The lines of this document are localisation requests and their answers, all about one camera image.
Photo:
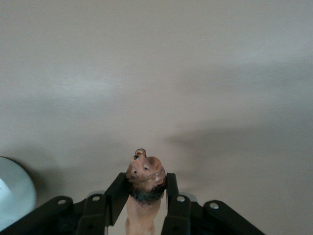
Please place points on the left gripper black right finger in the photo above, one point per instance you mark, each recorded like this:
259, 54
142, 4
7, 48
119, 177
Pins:
178, 215

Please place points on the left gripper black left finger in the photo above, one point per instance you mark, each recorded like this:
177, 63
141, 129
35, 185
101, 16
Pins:
97, 213

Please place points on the small brown plush animal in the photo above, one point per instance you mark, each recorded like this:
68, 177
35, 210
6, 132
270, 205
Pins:
144, 195

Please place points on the white round device with label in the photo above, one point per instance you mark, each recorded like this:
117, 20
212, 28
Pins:
14, 191

